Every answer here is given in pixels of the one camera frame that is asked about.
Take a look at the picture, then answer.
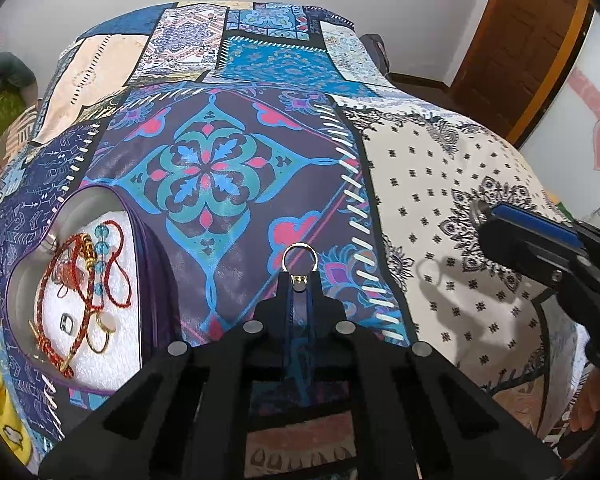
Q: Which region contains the purple heart-shaped jewelry box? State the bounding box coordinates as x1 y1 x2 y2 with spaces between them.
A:
5 185 180 394

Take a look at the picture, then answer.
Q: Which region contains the silver ring with gold clasp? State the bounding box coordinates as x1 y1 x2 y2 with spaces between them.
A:
280 242 320 294

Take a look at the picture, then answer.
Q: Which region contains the dark green pillow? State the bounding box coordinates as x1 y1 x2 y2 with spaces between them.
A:
0 52 36 89

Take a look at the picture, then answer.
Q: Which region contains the red cord necklace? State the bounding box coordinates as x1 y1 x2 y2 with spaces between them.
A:
54 219 134 311

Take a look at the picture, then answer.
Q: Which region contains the red braided bracelet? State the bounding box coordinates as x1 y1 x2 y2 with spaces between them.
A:
28 231 100 380

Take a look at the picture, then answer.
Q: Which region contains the blue bead bracelet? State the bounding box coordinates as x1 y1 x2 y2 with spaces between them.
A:
92 223 112 298

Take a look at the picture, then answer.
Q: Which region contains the striped blanket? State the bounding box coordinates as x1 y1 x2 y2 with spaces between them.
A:
0 104 38 175

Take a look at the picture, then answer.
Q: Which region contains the brown wooden door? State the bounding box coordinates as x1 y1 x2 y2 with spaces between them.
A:
451 0 591 144

